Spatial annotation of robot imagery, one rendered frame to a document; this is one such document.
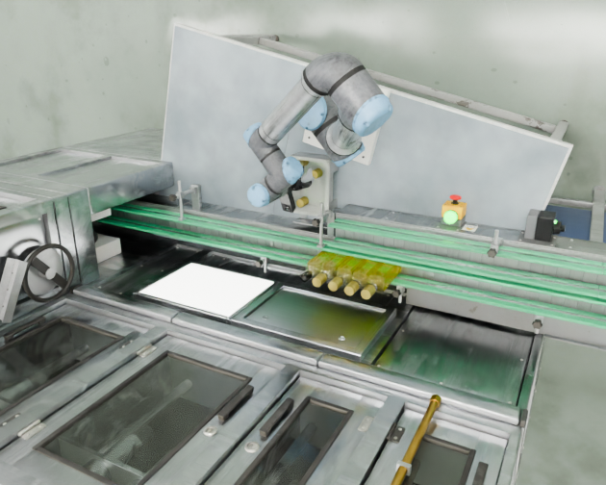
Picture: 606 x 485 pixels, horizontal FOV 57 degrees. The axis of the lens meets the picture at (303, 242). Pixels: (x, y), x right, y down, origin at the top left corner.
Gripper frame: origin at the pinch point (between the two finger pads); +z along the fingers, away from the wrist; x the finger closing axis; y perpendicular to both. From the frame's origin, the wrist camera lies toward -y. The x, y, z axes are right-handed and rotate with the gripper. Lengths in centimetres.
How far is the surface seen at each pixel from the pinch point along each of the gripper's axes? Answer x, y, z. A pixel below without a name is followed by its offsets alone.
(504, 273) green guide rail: -75, -18, -6
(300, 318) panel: -15, -39, -31
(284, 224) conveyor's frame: 10.3, -21.0, 3.3
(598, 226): -99, -9, 29
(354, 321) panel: -32, -39, -25
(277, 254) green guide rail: 8.2, -30.2, -5.5
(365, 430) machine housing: -53, -42, -70
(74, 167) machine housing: 107, -8, -12
